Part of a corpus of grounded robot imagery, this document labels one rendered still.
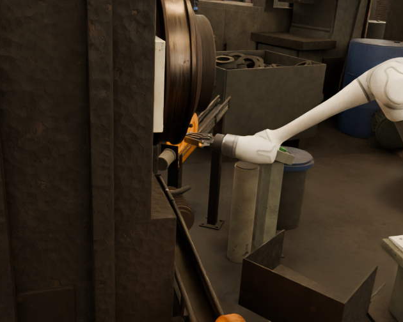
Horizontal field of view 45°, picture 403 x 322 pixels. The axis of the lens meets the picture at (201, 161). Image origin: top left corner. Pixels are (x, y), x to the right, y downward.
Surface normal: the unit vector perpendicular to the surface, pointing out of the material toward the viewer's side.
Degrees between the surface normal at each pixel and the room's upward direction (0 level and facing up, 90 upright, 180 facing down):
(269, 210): 90
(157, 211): 0
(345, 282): 0
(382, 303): 0
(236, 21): 90
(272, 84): 90
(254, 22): 90
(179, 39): 64
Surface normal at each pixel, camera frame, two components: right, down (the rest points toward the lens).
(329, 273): 0.06, -0.93
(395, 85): -0.17, 0.25
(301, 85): 0.52, 0.33
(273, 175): 0.29, 0.36
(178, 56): 0.29, 0.11
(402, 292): -0.98, 0.02
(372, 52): -0.54, 0.27
